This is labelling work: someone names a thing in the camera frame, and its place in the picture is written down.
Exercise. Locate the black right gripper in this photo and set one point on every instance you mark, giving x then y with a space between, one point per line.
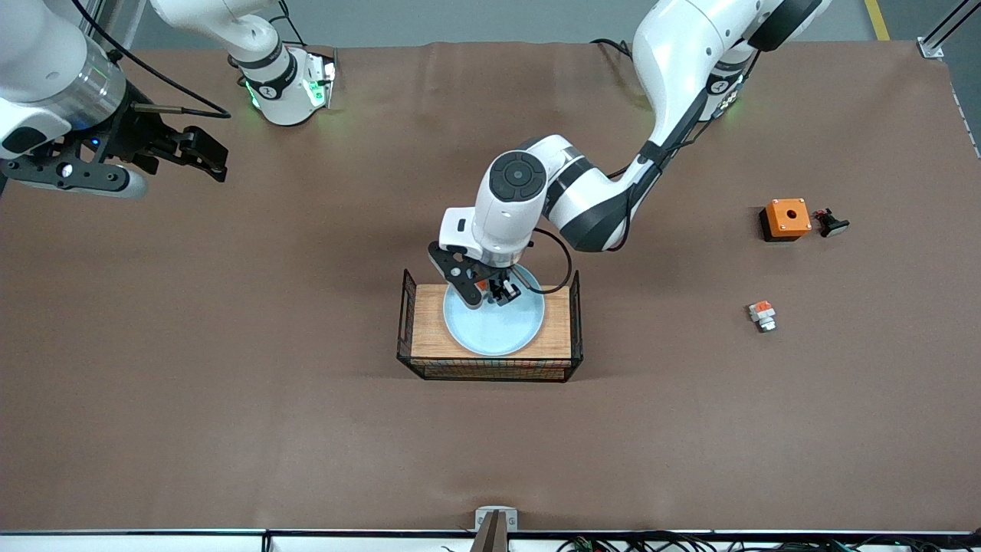
138 139

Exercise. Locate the grey metal bracket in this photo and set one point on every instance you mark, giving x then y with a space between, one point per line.
481 521

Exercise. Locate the light blue round plate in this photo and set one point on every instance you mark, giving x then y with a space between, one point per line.
494 330

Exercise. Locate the aluminium frame profile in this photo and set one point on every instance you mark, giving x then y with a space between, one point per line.
950 23
107 23

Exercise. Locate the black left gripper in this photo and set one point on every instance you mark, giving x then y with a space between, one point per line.
502 288

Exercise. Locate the black push button head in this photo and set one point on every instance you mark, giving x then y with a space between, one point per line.
831 225

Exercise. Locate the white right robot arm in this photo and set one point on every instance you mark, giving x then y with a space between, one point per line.
268 84

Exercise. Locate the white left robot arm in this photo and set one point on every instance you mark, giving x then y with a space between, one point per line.
674 54

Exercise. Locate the grey camera post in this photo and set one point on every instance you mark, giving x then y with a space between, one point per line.
490 540

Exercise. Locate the brown table cover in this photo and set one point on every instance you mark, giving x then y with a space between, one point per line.
230 429

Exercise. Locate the orange button enclosure box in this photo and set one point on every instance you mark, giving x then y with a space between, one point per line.
788 218

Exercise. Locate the white table edge rail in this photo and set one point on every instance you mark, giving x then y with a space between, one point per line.
153 543

